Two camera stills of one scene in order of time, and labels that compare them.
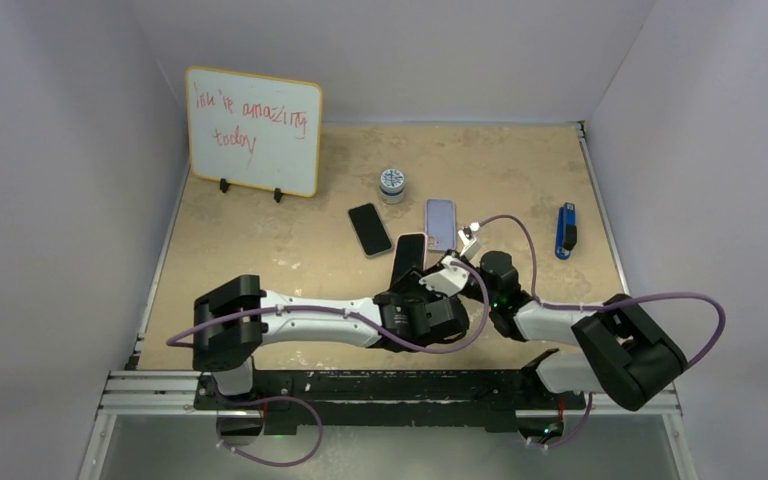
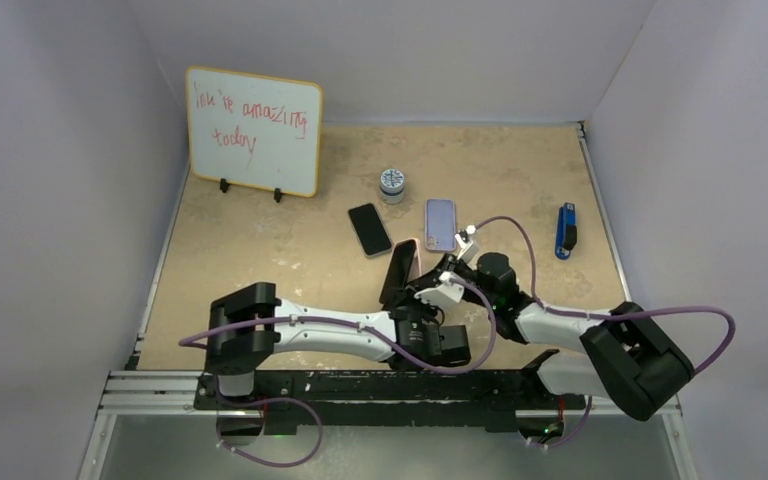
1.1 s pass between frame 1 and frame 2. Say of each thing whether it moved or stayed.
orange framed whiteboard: stayed
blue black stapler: stayed
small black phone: moved
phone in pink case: stayed
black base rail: stayed
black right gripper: moved
